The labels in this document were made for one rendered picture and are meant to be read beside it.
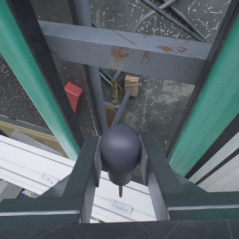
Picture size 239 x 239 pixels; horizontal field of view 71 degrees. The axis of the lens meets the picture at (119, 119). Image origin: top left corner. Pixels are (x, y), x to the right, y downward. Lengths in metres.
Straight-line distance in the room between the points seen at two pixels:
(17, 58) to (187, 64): 0.18
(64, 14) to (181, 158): 0.44
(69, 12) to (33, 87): 0.30
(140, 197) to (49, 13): 0.51
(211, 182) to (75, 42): 0.25
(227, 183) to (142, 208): 0.23
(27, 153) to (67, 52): 0.35
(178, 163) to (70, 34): 0.23
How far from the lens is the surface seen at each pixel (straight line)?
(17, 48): 0.22
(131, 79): 1.27
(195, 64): 0.19
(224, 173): 0.25
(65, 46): 0.23
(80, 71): 0.60
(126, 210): 0.42
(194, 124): 0.19
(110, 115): 1.22
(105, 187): 0.43
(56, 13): 0.53
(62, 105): 0.28
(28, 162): 0.51
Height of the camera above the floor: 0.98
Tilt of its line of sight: 34 degrees down
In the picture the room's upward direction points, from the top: 157 degrees counter-clockwise
